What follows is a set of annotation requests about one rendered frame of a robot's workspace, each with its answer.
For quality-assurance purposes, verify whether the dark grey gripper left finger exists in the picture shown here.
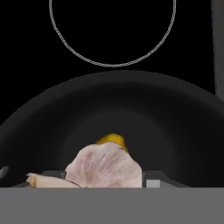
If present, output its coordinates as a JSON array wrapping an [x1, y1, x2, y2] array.
[[11, 170, 67, 189]]

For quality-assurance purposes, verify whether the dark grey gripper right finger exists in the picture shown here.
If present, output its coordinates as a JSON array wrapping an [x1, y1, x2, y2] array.
[[142, 169, 191, 189]]

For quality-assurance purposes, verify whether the white garlic bulb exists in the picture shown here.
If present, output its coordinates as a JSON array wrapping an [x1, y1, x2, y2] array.
[[25, 142, 144, 189]]

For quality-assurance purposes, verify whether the yellow lemon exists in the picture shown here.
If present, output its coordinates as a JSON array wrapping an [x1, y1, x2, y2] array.
[[95, 132, 130, 154]]

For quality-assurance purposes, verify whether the black pot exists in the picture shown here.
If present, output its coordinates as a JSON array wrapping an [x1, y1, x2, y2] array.
[[0, 69, 224, 189]]

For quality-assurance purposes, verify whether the black hob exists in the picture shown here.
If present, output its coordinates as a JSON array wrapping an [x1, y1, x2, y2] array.
[[0, 0, 217, 126]]

